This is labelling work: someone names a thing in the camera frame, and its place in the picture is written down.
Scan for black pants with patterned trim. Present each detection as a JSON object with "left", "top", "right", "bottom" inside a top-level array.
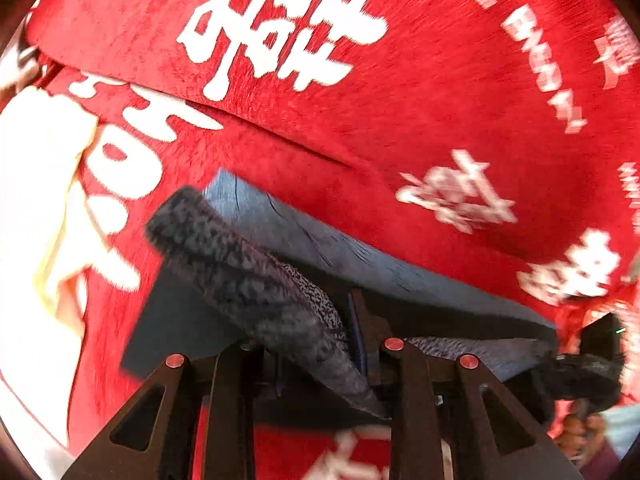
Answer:
[{"left": 122, "top": 170, "right": 558, "bottom": 423}]

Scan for person's right hand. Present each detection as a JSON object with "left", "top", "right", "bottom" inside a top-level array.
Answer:
[{"left": 554, "top": 399, "right": 620, "bottom": 479}]

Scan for red sofa cover white characters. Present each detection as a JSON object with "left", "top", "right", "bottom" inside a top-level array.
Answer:
[{"left": 6, "top": 0, "right": 639, "bottom": 450}]

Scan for cream white cloth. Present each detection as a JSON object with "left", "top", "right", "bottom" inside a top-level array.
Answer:
[{"left": 1, "top": 86, "right": 98, "bottom": 333}]

